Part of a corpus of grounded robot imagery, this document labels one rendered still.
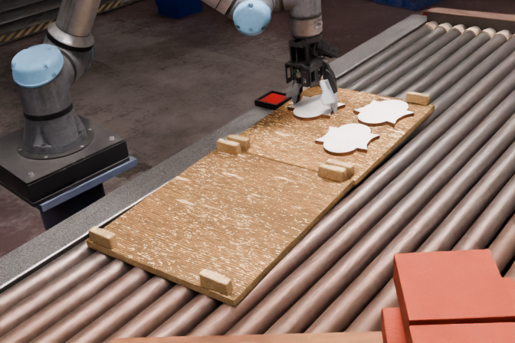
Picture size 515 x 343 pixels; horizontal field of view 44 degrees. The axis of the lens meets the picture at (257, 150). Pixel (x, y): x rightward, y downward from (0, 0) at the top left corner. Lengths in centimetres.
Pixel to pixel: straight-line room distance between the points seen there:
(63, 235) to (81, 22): 55
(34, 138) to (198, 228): 56
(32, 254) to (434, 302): 98
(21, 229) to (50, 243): 189
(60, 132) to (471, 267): 126
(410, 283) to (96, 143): 126
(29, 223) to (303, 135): 197
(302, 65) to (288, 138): 18
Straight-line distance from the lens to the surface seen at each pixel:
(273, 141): 150
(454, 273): 46
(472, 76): 188
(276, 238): 117
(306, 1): 149
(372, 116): 157
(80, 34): 165
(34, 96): 157
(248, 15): 136
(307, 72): 153
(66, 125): 161
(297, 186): 131
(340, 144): 144
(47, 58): 157
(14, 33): 622
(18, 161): 162
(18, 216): 332
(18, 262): 130
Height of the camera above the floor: 162
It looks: 28 degrees down
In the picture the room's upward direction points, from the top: 6 degrees counter-clockwise
